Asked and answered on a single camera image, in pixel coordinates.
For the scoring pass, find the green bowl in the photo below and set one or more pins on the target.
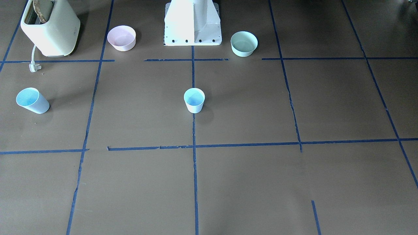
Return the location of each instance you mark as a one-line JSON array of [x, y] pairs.
[[243, 43]]

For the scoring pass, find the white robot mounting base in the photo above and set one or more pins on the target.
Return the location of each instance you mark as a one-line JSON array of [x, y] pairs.
[[192, 23]]

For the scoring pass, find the light blue cup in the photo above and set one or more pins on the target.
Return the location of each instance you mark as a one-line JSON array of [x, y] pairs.
[[194, 99], [31, 99]]

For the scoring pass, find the cream toaster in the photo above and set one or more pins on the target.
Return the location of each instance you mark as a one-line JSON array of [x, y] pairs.
[[58, 36]]

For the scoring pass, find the pink bowl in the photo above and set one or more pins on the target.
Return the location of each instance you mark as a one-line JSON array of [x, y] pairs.
[[122, 38]]

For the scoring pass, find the toast slice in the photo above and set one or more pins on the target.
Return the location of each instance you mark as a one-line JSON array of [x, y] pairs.
[[43, 9]]

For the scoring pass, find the white power plug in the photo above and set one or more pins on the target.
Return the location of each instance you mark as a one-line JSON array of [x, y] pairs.
[[33, 66]]

